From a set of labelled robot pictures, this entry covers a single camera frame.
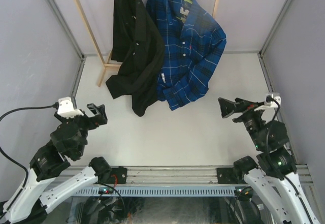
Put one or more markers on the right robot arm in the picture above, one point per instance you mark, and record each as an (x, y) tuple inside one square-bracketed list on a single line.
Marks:
[(273, 175)]

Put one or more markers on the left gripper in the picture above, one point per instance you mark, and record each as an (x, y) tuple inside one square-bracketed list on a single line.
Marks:
[(99, 119)]

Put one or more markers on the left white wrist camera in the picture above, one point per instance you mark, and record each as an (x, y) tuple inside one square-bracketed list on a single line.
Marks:
[(67, 109)]

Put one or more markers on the wooden clothes rack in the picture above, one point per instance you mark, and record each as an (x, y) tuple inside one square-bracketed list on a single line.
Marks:
[(106, 63)]

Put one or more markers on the blue slotted cable duct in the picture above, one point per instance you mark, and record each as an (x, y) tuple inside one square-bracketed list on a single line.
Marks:
[(157, 191)]

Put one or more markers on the black mount plate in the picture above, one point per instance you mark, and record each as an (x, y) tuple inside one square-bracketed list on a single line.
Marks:
[(226, 175), (118, 175)]

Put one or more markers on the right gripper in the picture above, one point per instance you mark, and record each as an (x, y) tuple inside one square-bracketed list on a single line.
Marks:
[(247, 107)]

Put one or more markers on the right black mount plate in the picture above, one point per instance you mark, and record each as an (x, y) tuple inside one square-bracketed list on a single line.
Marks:
[(226, 175)]

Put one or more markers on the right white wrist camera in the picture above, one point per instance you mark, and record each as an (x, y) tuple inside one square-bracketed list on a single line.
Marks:
[(272, 101)]

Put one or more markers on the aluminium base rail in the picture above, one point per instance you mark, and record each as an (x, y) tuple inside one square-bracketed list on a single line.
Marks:
[(172, 175)]

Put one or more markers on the black shirt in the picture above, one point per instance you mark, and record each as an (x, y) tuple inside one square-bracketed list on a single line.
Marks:
[(139, 47)]

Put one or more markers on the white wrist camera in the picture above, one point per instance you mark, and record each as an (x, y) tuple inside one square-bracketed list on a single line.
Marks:
[(67, 109), (272, 101)]

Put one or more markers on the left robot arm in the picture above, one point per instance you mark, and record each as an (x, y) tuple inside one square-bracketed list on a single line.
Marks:
[(31, 203)]

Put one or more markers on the blue plaid shirt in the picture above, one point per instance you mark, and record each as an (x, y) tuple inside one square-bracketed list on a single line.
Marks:
[(194, 44)]

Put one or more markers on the left black mount plate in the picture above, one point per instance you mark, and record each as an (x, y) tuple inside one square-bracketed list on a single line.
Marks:
[(118, 175)]

